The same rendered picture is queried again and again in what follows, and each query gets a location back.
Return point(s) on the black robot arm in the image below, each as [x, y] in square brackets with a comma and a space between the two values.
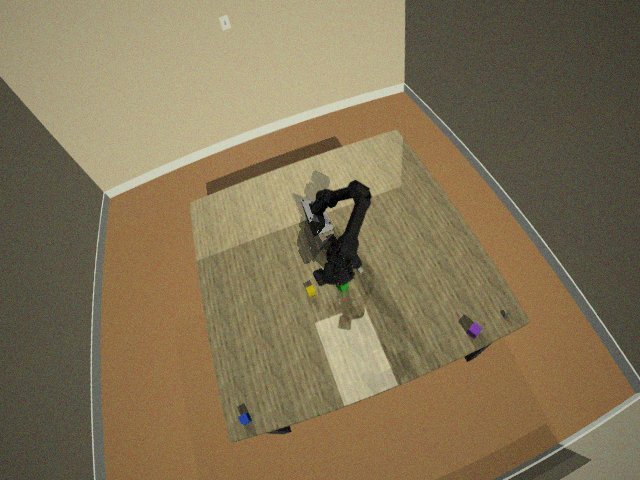
[347, 244]

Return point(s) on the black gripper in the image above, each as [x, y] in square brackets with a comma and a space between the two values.
[318, 274]

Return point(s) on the small blue block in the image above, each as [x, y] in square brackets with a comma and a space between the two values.
[244, 418]

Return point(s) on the purple cube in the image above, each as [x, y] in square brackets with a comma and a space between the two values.
[474, 330]

